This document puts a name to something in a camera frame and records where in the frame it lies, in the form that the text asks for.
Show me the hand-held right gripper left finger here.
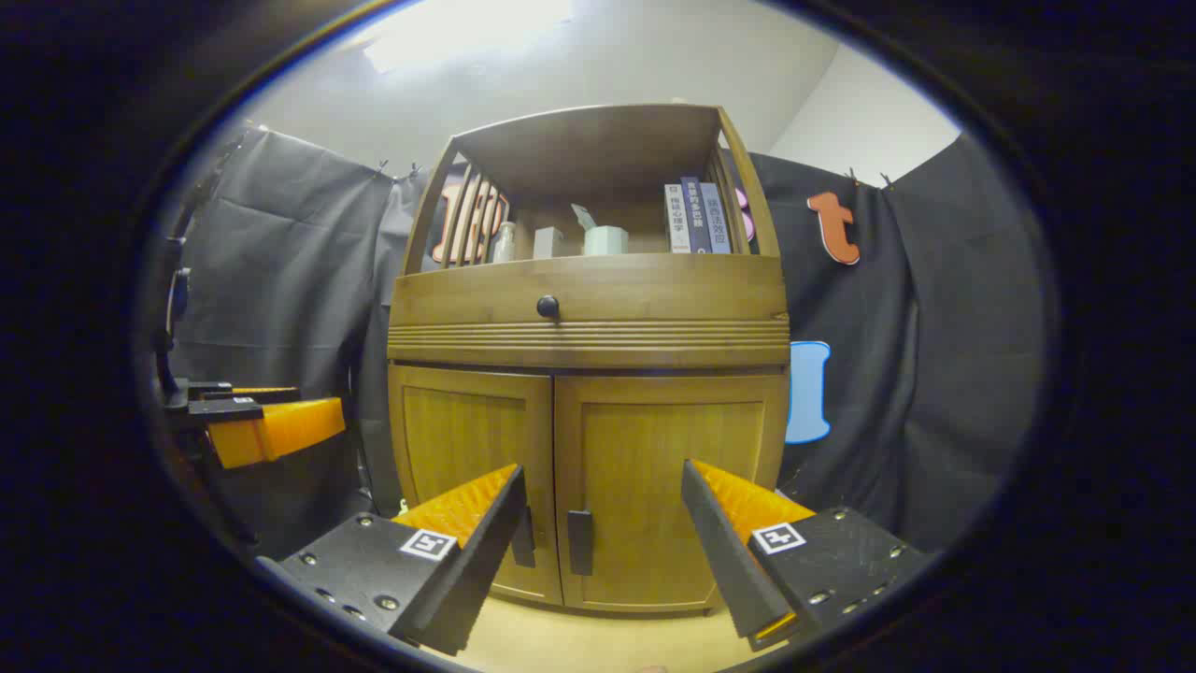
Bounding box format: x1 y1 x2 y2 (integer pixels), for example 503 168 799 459
254 463 529 657

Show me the white book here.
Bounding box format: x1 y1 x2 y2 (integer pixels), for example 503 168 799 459
664 183 691 254

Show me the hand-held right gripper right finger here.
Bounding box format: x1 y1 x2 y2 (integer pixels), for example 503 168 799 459
680 458 935 653

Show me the dark blue book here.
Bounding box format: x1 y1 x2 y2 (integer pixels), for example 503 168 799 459
681 177 713 254

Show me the wooden double-door shoe cabinet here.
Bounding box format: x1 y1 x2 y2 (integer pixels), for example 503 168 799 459
386 103 792 615

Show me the grooved wooden drawer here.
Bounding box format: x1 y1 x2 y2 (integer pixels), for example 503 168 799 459
388 254 790 367

